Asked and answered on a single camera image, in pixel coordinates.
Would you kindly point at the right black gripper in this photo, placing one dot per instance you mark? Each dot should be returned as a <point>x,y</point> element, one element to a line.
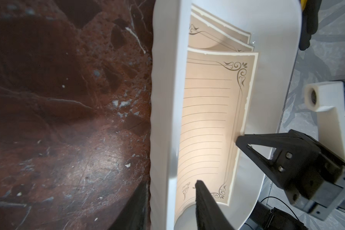
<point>311,175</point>

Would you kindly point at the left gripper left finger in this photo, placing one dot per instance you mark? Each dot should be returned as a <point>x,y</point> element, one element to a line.
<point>134,216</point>

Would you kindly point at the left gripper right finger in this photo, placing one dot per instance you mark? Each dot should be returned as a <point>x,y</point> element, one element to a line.
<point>208,214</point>

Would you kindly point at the beige stationery sheet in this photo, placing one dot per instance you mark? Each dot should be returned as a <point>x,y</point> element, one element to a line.
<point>217,95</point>

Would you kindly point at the white storage box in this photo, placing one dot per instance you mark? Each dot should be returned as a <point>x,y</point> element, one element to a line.
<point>275,27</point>

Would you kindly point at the stationery sheets in box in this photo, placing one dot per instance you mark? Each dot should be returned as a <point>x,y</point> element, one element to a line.
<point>207,31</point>

